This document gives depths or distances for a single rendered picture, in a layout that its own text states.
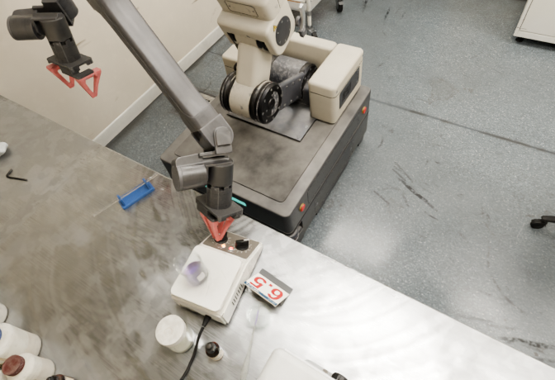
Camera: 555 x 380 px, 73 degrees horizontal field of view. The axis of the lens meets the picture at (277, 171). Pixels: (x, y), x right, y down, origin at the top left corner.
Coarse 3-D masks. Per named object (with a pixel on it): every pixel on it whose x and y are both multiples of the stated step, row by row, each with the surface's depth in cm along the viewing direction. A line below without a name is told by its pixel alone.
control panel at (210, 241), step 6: (228, 234) 92; (234, 234) 92; (210, 240) 88; (228, 240) 89; (234, 240) 89; (252, 240) 90; (210, 246) 87; (216, 246) 87; (228, 246) 87; (234, 246) 87; (252, 246) 88; (228, 252) 85; (234, 252) 85; (240, 252) 86; (246, 252) 86; (246, 258) 84
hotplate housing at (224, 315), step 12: (204, 240) 88; (252, 252) 86; (252, 264) 86; (240, 276) 81; (240, 288) 83; (180, 300) 80; (228, 300) 79; (204, 312) 79; (216, 312) 77; (228, 312) 79; (204, 324) 79
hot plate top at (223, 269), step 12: (204, 252) 83; (216, 252) 83; (216, 264) 81; (228, 264) 81; (240, 264) 81; (180, 276) 81; (216, 276) 80; (228, 276) 79; (180, 288) 79; (192, 288) 79; (204, 288) 78; (216, 288) 78; (228, 288) 78; (192, 300) 77; (204, 300) 77; (216, 300) 77
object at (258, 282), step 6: (258, 276) 87; (252, 282) 84; (258, 282) 85; (264, 282) 85; (258, 288) 82; (264, 288) 83; (270, 288) 84; (276, 288) 84; (264, 294) 81; (270, 294) 82; (276, 294) 83; (282, 294) 83; (276, 300) 81
